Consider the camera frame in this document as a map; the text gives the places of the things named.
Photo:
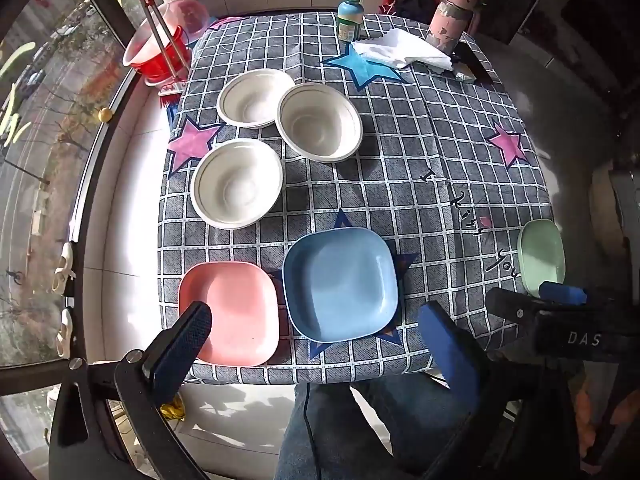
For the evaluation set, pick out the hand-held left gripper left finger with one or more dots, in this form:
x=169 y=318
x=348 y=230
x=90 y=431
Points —
x=192 y=330

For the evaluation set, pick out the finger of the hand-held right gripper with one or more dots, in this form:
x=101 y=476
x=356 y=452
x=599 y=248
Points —
x=510 y=305
x=560 y=293

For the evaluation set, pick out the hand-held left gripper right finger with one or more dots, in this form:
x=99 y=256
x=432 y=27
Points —
x=450 y=345

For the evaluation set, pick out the green square plate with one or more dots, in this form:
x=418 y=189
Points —
x=542 y=255

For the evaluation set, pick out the pink square plate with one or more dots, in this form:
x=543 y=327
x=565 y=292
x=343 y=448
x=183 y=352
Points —
x=235 y=310

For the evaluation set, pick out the blue square plate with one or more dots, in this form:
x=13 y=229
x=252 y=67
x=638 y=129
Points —
x=340 y=280

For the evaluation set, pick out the white paper bowl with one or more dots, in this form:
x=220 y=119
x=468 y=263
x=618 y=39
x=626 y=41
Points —
x=235 y=182
x=320 y=122
x=255 y=97

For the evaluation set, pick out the yellow crumpled item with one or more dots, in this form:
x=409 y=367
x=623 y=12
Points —
x=172 y=409

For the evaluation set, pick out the white window latch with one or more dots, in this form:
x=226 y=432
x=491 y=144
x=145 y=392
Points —
x=65 y=332
x=64 y=265

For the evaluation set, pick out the person's jeans legs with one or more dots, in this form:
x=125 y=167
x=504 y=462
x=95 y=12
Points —
x=350 y=425

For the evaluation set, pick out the grey checked star tablecloth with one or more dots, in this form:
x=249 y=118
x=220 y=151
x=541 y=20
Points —
x=400 y=185

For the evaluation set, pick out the yellow window knob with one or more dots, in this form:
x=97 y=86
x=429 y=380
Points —
x=104 y=114

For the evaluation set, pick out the small white tube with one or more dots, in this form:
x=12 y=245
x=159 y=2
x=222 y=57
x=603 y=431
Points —
x=464 y=74

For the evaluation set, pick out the red plastic bucket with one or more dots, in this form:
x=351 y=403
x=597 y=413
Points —
x=150 y=57

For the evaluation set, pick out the white folded cloth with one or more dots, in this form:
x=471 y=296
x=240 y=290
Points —
x=405 y=47

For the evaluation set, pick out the pink worn thermos flask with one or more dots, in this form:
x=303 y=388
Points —
x=450 y=15

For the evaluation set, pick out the pink plastic basin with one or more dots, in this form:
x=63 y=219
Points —
x=187 y=15

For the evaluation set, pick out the green capped bottle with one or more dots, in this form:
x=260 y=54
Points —
x=350 y=17

